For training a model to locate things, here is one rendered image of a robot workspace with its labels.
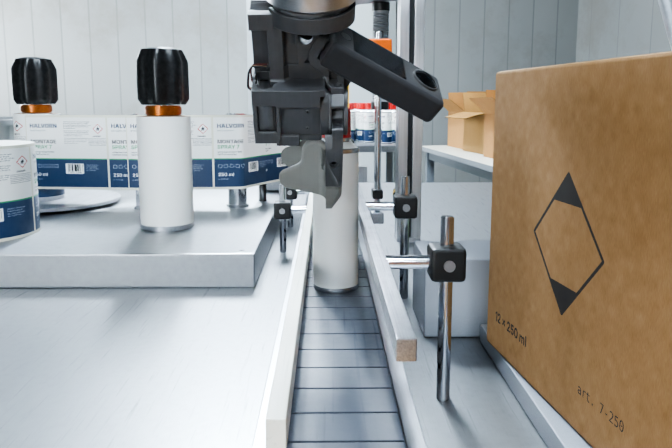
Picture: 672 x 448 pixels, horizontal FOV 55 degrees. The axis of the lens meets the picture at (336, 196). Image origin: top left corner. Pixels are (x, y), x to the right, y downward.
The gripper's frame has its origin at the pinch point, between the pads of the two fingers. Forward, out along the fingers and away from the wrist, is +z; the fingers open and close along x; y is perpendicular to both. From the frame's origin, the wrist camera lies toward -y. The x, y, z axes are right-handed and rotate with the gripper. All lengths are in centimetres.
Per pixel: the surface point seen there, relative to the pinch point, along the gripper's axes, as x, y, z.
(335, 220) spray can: -3.0, 0.0, 5.8
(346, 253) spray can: -1.4, -1.2, 9.2
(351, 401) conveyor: 23.7, -0.8, -0.1
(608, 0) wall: -406, -204, 140
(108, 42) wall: -399, 163, 170
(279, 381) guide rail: 25.8, 3.9, -5.3
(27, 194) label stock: -30, 48, 24
